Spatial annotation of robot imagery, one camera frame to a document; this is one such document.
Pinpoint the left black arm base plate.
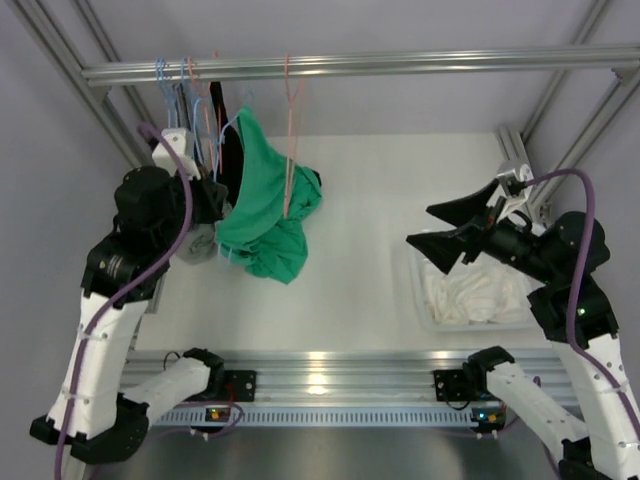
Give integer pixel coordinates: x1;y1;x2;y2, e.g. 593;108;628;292
220;370;258;403

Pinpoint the slotted grey cable duct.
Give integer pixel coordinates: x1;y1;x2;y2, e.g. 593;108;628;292
156;405;478;428

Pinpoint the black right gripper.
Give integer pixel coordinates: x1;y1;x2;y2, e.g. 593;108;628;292
406;179;558;284

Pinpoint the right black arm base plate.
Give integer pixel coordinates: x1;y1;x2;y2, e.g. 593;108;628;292
433;369;476;403

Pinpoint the aluminium hanging rail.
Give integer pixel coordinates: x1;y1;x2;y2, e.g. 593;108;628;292
82;43;640;84

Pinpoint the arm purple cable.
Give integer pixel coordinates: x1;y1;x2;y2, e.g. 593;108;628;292
52;122;246;480
519;168;640;426

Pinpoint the green shirt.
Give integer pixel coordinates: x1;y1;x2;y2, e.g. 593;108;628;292
216;107;322;285

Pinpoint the blue hanger holding green shirt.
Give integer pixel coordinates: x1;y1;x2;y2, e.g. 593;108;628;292
192;89;256;269

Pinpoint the white perforated plastic basket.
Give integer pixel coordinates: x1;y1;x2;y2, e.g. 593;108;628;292
408;239;544;334

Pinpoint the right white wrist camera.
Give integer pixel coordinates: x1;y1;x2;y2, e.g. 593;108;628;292
489;160;533;221

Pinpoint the pink wire hanger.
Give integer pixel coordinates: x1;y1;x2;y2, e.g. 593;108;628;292
283;53;304;218

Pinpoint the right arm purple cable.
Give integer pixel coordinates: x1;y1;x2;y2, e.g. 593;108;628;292
519;168;640;426

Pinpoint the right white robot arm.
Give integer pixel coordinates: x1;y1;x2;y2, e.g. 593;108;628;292
407;181;639;479

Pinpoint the grey garment on hanger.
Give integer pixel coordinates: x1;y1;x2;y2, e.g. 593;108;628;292
175;224;216;265

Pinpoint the white tank top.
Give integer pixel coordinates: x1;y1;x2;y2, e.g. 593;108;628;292
422;254;539;325

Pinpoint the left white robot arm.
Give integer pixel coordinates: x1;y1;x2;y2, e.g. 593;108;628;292
30;166;226;465

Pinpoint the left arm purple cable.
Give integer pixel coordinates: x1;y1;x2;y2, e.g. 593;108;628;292
52;122;246;480

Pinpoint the black garment on hanger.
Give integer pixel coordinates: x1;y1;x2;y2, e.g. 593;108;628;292
209;82;244;206

